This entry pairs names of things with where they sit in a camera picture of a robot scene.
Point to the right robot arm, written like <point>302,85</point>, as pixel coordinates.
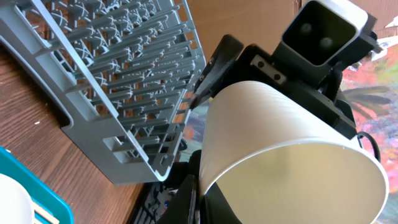
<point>184,177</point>

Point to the white paper cup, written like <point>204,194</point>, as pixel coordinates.
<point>275,162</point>

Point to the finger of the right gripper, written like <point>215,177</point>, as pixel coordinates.
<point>211,77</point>

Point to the wooden chopstick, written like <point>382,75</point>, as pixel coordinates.
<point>45,215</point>

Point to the teal serving tray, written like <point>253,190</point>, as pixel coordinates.
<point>38,191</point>

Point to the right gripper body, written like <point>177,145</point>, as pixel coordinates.
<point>258,65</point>

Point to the pale green bowl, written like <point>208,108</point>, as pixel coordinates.
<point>16,203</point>

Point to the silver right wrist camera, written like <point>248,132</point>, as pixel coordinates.
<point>323,36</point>

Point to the grey dishwasher rack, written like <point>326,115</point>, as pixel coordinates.
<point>119,70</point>

